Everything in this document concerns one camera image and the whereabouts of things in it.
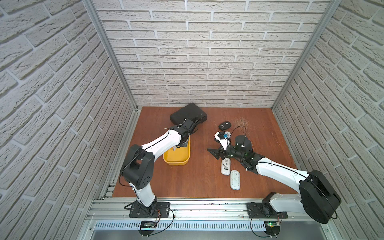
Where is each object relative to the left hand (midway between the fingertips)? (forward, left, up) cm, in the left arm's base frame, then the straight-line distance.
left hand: (179, 138), depth 90 cm
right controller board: (-45, -47, -9) cm, 66 cm away
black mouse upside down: (+16, -31, -7) cm, 36 cm away
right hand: (-7, -20, +6) cm, 22 cm away
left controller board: (-44, +14, -12) cm, 48 cm away
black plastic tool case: (+31, -6, -8) cm, 32 cm away
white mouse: (-23, -32, -8) cm, 40 cm away
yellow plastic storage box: (-8, -1, -9) cm, 12 cm away
